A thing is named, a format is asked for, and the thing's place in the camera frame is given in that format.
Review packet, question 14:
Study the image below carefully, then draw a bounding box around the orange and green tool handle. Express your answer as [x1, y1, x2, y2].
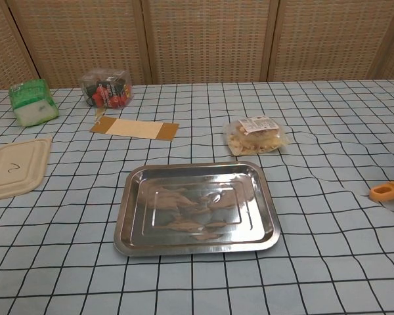
[369, 178, 394, 202]

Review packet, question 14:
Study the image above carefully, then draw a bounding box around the brown and cream paper card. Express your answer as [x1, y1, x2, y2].
[89, 115, 180, 142]

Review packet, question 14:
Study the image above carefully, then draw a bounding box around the clear plastic box with clips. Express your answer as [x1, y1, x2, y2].
[80, 68, 135, 109]

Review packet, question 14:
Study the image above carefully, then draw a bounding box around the green and white tissue pack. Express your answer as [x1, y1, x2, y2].
[8, 78, 60, 128]

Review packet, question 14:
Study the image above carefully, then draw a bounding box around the blue checkered tablecloth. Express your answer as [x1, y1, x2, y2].
[0, 79, 394, 315]

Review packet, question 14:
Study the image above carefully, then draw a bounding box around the clear bag of snacks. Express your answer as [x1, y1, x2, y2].
[223, 115, 290, 157]

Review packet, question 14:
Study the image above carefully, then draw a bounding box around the stainless steel tray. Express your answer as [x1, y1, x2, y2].
[113, 161, 281, 257]

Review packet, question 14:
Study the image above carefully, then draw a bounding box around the woven rattan folding screen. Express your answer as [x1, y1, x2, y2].
[0, 0, 394, 90]

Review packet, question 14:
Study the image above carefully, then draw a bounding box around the beige pulp container lid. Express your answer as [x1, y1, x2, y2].
[0, 136, 53, 203]

